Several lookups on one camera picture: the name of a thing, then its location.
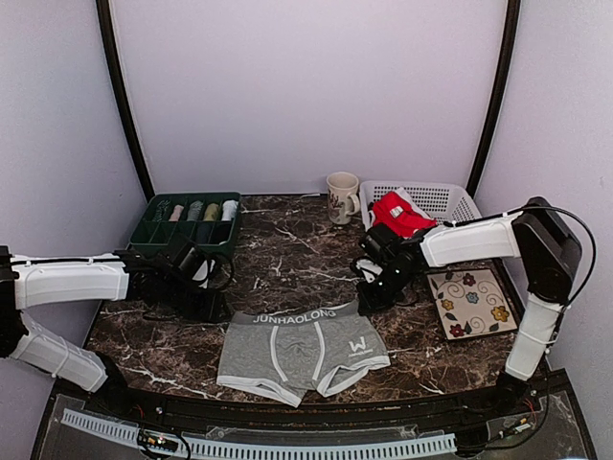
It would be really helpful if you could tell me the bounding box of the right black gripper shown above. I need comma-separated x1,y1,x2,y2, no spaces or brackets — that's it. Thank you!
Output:
356,264,417,314

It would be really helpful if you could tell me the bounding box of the navy underwear cream waistband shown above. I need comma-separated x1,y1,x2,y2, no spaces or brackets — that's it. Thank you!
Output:
195,222,214,244

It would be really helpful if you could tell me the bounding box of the grey underwear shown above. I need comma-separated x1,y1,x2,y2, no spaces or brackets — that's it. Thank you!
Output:
216,301,391,407

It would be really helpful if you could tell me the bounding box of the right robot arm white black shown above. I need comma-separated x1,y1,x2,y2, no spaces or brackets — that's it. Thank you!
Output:
356,196,584,416

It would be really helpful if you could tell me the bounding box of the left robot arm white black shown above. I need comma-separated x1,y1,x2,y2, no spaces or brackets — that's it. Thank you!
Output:
1,235,234,418

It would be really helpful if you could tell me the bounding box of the red underwear in basket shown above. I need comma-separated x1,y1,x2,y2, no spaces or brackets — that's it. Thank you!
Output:
372,187,437,238

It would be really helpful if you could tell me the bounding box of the floral square coaster tile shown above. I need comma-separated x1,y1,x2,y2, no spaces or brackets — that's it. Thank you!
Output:
426,268,518,341

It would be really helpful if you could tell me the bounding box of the green divided organizer tray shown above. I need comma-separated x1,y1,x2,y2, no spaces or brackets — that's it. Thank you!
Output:
129,192,241,258

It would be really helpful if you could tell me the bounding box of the pink rolled cloth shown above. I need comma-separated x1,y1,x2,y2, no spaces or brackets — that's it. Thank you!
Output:
169,204,184,222

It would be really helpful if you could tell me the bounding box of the cream floral mug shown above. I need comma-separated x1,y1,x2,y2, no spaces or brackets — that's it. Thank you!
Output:
327,172,361,225

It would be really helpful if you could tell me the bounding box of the grey-green rolled cloth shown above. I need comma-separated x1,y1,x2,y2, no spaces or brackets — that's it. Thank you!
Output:
186,200,203,221

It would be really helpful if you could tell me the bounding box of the olive rolled cloth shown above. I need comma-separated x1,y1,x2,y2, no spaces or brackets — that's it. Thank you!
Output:
203,203,220,221

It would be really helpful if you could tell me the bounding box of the white plastic basket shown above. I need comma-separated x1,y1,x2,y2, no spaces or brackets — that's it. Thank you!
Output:
359,180,482,230

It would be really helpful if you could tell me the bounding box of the patterned dark rolled cloth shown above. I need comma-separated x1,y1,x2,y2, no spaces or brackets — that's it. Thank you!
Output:
150,199,171,222

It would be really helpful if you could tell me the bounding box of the white rolled cloth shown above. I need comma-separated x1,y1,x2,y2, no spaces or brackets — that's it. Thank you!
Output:
221,199,238,221

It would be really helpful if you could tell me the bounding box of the small green circuit board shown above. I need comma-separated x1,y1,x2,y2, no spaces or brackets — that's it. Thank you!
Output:
136,430,179,454

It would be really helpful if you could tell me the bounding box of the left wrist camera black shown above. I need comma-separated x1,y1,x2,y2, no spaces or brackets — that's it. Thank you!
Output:
192,253,236,291

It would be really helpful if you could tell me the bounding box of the black front rail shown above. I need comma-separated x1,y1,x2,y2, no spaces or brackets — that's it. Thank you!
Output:
57,368,571,432

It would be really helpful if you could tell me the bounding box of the white slotted cable duct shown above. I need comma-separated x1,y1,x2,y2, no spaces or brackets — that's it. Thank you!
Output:
60,409,457,459

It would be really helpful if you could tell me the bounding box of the right black frame post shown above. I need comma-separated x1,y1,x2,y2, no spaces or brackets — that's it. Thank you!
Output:
465,0,521,198

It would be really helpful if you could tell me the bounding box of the black frame post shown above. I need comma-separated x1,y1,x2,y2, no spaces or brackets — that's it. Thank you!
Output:
96,0,155,200
465,0,521,198

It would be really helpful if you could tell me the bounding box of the left black frame post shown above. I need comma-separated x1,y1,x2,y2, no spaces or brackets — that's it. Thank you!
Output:
96,0,155,200

